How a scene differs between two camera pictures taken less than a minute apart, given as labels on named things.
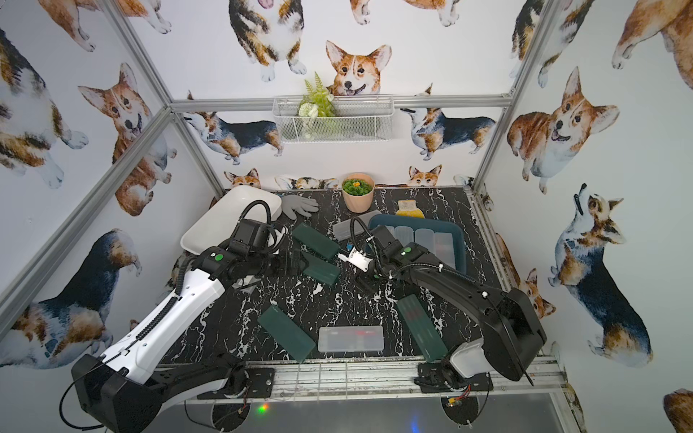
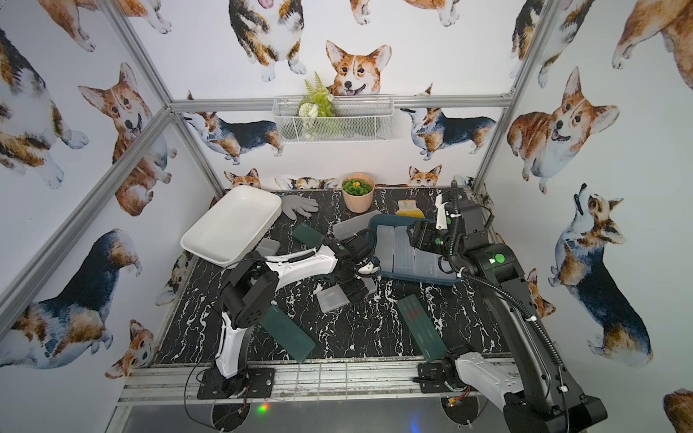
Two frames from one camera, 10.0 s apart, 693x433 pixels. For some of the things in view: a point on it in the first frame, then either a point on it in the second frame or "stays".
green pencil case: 426,336 stays
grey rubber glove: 292,204 stays
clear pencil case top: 354,226 stays
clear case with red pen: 350,338 to 335,297
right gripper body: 375,271 to 437,240
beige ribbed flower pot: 357,191 stays
